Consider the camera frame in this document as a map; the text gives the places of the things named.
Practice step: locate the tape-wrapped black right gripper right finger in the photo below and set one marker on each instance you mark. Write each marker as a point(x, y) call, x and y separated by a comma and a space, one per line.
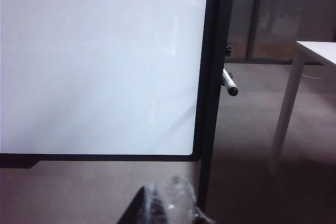
point(181, 203)

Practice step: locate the tape-wrapped black right gripper left finger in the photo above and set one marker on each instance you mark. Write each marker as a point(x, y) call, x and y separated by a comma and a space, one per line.
point(139, 208)

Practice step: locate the white marker pen black cap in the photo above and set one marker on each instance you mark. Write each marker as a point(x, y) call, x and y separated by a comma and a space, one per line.
point(230, 83)

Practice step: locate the black stand clamp knob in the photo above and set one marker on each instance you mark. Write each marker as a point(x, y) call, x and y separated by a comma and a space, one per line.
point(228, 50)

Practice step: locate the white table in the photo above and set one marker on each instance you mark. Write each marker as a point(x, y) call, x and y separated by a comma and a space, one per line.
point(317, 51)

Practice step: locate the white whiteboard with black frame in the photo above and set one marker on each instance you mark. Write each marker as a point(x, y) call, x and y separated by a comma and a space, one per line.
point(92, 64)

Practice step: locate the black whiteboard stand post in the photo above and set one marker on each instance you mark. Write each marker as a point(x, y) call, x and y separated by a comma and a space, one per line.
point(220, 24)

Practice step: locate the glass partition with dark frame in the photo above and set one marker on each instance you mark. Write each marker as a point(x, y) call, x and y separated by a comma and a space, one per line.
point(275, 11)

